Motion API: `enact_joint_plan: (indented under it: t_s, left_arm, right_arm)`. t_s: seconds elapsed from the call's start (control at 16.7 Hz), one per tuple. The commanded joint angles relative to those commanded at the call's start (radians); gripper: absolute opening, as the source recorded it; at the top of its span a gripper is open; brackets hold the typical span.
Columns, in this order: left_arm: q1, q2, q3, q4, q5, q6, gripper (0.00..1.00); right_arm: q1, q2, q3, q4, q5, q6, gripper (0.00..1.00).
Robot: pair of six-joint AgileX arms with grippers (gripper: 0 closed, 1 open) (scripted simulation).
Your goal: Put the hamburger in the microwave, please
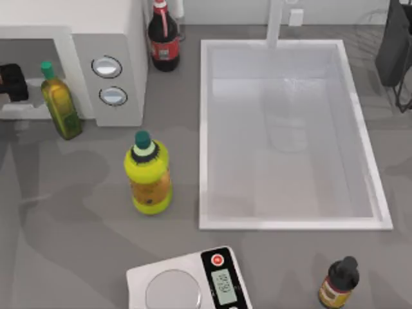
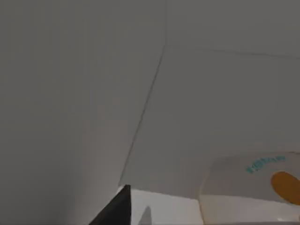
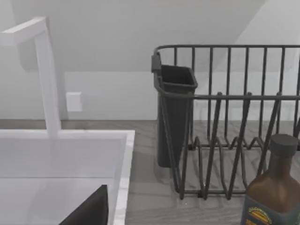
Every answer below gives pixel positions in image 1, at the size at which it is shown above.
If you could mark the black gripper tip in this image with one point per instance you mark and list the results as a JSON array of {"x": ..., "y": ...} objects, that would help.
[{"x": 13, "y": 82}]

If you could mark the dark cola bottle red label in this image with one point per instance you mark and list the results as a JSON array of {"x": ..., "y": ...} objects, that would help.
[{"x": 163, "y": 42}]

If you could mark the round microwave knob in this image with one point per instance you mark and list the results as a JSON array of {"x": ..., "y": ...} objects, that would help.
[
  {"x": 113, "y": 96},
  {"x": 106, "y": 67}
]

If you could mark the tall white tap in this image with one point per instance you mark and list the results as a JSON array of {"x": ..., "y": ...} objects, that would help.
[{"x": 274, "y": 22}]

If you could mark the slim olive green bottle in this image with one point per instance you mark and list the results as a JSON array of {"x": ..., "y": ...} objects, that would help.
[{"x": 61, "y": 106}]

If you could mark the white kitchen scale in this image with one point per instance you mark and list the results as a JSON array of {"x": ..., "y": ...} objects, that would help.
[{"x": 190, "y": 283}]

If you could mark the white sink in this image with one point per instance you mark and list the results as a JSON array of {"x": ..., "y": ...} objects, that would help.
[{"x": 289, "y": 138}]

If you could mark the pale microwave oven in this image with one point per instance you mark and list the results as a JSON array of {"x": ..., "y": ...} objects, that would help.
[{"x": 106, "y": 42}]

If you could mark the yellow green bottle teal cap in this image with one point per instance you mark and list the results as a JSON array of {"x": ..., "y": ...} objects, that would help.
[{"x": 148, "y": 177}]

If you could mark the white wall socket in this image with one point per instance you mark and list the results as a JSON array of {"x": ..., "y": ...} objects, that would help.
[{"x": 295, "y": 17}]

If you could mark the small dark dropper bottle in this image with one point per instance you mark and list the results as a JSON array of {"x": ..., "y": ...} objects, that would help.
[{"x": 338, "y": 284}]

